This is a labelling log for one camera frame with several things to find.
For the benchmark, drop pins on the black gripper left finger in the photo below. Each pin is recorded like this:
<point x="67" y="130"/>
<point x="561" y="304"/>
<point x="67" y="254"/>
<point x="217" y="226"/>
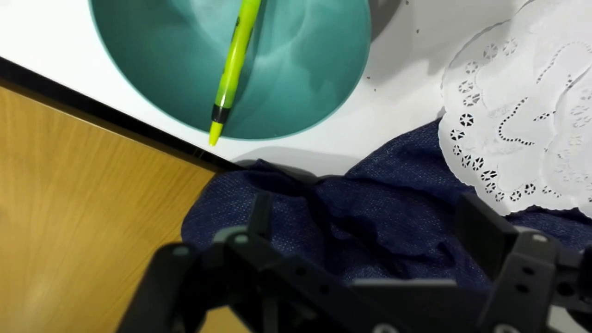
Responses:
<point x="247" y="284"/>

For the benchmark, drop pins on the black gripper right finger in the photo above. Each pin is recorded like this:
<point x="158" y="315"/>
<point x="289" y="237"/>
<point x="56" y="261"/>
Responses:
<point x="524" y="284"/>

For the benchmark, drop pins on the lime green highlighter pen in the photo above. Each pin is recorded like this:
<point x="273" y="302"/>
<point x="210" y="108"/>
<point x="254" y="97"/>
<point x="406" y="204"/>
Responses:
<point x="234" y="67"/>

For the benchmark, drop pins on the teal bowl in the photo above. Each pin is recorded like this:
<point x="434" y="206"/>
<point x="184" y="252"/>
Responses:
<point x="297" y="67"/>

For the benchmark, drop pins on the navy blue cloth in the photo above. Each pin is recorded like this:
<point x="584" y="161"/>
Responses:
<point x="382" y="210"/>

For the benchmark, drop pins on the yellow wooden table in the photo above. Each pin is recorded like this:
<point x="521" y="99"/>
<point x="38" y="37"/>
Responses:
<point x="80" y="222"/>

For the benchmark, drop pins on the white lace cloth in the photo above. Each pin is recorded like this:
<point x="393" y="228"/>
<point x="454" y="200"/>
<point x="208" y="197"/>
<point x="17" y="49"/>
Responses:
<point x="543" y="99"/>

